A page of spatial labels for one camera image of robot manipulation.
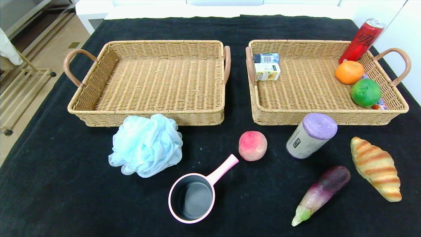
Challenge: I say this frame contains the wooden rack on castors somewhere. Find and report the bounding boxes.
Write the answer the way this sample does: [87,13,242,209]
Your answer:
[0,49,56,137]

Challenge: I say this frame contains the purple eggplant with green stem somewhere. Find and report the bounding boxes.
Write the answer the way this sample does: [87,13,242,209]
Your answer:
[291,166,351,227]

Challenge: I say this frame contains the light blue mesh bath loofah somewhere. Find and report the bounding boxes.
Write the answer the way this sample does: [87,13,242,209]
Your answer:
[108,114,183,178]

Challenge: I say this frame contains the pink saucepan with dark inside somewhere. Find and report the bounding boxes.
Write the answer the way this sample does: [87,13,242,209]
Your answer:
[168,154,239,224]

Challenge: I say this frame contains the dark blue drink carton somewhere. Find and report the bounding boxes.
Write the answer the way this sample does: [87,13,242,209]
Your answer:
[253,53,280,64]

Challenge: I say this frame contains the grey metal shelf frame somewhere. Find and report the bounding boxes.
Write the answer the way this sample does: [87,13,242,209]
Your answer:
[0,0,76,56]

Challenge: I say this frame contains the black table cloth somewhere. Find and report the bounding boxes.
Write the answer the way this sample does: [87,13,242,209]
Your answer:
[0,15,421,237]

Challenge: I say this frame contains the colourful snack packet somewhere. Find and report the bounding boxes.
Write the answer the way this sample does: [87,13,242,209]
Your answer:
[362,73,388,110]

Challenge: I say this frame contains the purple bag roll grey label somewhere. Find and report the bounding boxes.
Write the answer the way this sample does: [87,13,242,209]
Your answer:
[286,113,338,160]

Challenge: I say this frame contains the red soda can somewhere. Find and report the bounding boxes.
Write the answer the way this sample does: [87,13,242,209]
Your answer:
[339,18,386,65]

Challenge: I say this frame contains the green round citrus fruit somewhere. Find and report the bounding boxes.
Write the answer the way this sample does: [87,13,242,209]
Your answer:
[351,78,382,108]

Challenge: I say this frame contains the white hanging cloth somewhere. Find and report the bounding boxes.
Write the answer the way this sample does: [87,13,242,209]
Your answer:
[0,28,23,66]

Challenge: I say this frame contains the pink red peach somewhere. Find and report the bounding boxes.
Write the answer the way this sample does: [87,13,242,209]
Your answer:
[238,131,268,162]

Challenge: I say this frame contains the woven wicker basket brown handles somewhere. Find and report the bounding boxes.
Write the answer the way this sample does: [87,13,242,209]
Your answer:
[245,39,411,126]
[63,40,231,127]

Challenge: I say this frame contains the golden striped croissant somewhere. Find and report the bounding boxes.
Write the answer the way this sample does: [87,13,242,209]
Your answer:
[350,136,402,202]

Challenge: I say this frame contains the white furniture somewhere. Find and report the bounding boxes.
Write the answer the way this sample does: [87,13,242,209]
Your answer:
[75,0,359,35]

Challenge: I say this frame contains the white yellow juice box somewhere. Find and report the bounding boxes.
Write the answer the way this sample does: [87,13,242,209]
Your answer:
[254,63,281,82]

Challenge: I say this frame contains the orange fruit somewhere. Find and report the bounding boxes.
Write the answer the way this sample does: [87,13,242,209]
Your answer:
[335,61,365,85]

